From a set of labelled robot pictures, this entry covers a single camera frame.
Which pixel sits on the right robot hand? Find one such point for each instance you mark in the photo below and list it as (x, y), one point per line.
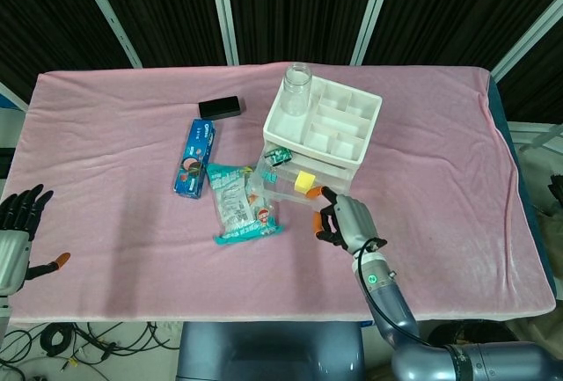
(352, 218)

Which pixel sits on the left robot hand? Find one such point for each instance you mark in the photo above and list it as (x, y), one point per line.
(11, 240)

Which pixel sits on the yellow block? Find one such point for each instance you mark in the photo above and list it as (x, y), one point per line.
(304, 181)

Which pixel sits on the clear plastic drawer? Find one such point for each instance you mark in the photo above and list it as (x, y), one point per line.
(281, 183)

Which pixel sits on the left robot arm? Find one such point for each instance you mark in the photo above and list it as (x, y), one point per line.
(3, 310)

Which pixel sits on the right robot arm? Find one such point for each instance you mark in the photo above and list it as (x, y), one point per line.
(396, 310)

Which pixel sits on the teal snack bag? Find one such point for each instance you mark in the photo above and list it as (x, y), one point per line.
(239, 205)

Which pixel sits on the pink tablecloth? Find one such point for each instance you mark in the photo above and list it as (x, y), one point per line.
(132, 244)

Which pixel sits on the clear plastic jar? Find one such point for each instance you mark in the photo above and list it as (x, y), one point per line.
(297, 90)

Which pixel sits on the blue-grey robot torso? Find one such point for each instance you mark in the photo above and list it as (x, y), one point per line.
(268, 350)

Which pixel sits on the blue cookie box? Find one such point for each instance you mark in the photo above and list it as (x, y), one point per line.
(193, 161)

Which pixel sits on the black rectangular box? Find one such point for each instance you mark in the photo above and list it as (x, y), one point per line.
(219, 107)

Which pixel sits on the white compartment organizer tray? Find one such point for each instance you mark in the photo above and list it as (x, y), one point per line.
(325, 121)

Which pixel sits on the white partition post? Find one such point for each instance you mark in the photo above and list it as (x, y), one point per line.
(224, 11)
(528, 33)
(374, 7)
(110, 16)

